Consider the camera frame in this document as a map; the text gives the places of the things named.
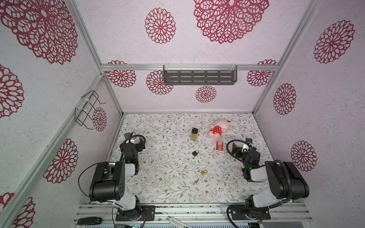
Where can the black device on rail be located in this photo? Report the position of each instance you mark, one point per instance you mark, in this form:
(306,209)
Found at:
(89,221)

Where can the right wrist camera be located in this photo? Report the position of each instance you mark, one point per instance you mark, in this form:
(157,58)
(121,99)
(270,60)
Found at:
(249,142)

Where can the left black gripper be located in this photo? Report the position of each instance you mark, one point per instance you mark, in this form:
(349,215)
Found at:
(138,146)

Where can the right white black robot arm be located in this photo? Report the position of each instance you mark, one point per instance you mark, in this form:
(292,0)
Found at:
(285,181)

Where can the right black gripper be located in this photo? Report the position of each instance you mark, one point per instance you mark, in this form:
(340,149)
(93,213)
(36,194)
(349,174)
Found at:
(239,151)

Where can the small black padlock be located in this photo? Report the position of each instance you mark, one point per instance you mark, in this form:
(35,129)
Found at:
(195,153)

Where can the black wire wall basket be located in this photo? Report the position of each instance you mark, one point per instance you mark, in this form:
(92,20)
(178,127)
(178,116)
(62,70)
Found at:
(91,115)

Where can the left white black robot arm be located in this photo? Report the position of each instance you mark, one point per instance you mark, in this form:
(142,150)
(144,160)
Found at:
(108,182)

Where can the pink plush toy red dress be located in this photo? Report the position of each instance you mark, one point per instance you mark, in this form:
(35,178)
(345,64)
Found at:
(218,128)

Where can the red playing card box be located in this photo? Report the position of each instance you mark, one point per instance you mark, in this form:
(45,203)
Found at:
(219,147)

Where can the grey metal wall shelf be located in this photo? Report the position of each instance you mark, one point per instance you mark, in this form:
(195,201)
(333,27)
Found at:
(202,77)

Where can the spice jar with black lid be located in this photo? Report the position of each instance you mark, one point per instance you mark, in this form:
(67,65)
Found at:
(194,134)

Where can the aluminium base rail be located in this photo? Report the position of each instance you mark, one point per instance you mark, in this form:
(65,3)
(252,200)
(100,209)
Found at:
(201,213)

